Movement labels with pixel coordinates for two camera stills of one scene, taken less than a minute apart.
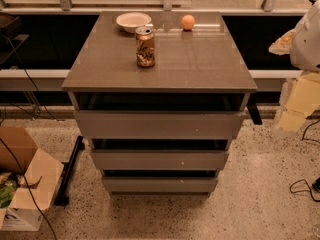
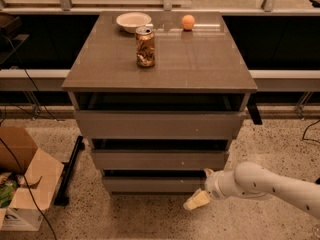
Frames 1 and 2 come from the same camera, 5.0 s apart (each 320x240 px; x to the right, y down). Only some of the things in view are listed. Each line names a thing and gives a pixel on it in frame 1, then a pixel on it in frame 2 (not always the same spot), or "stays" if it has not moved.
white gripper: (307, 47) → (212, 185)
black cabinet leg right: (252, 107) stays
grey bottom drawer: (160, 186) stays
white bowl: (129, 21) stays
